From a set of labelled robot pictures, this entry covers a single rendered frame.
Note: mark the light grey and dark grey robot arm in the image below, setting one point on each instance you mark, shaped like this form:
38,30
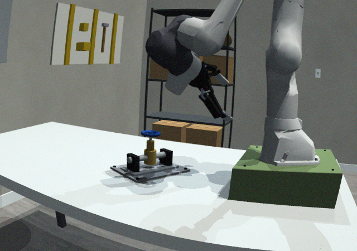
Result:
284,143

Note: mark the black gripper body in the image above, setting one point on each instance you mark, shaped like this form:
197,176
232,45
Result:
200,80

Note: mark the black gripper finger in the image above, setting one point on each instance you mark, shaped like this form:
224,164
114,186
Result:
212,104
215,73

